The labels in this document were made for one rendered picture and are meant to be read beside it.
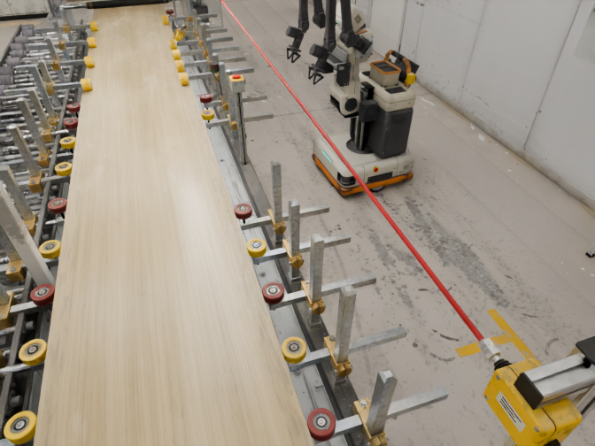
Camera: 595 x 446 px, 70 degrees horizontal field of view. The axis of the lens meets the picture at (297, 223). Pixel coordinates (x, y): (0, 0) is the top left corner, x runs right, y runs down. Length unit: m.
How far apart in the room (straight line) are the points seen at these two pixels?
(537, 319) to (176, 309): 2.16
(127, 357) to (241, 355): 0.35
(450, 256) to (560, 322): 0.75
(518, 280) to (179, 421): 2.40
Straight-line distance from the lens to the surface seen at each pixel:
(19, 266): 2.05
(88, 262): 1.85
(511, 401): 0.54
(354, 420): 1.39
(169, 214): 1.97
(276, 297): 1.54
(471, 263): 3.15
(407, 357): 2.55
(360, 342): 1.54
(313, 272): 1.47
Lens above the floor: 2.09
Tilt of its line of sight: 40 degrees down
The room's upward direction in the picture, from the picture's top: straight up
